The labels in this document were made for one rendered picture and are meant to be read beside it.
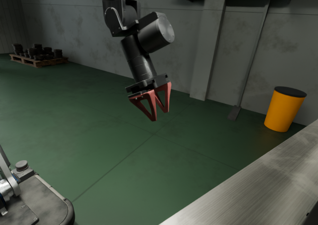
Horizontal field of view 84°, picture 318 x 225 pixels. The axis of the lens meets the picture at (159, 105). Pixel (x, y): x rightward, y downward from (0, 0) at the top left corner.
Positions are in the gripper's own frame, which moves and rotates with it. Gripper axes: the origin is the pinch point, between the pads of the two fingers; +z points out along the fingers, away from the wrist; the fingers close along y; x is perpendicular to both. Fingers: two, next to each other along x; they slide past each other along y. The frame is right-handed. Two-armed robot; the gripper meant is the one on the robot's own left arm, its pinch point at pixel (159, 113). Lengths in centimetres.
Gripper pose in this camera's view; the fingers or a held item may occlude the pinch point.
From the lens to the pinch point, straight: 45.1
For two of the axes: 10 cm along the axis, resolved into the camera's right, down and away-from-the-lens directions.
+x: -7.7, 2.0, 6.0
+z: 3.5, 9.2, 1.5
